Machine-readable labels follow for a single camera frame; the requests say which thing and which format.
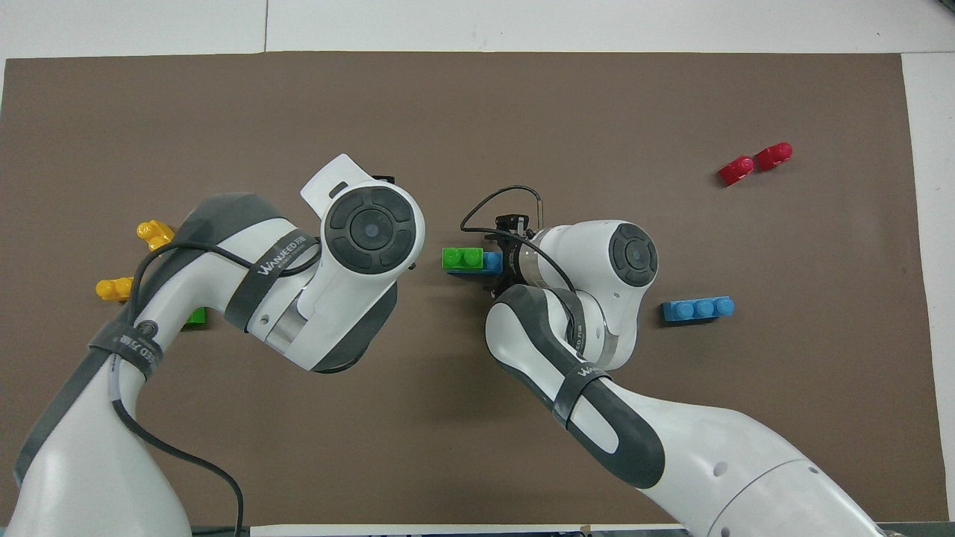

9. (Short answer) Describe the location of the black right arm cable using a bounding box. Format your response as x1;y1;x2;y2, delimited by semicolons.
460;185;579;295

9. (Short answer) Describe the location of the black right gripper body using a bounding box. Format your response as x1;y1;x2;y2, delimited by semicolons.
495;232;524;285

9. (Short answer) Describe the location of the brown table mat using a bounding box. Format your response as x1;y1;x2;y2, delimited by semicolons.
0;51;950;527

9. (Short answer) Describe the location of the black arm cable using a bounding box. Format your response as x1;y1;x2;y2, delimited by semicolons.
108;240;323;537
460;185;579;295

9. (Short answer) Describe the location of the red single-stud toy brick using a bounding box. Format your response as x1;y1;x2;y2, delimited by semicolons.
755;142;794;171
718;156;757;187

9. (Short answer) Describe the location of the blue three-stud toy brick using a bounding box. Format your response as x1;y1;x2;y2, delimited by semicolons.
446;251;504;277
663;295;736;323

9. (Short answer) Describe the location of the yellow two-stud toy brick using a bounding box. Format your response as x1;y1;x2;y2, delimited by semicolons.
95;277;137;302
137;220;176;252

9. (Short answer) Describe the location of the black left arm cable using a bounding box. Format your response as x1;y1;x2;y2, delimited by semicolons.
108;240;323;537

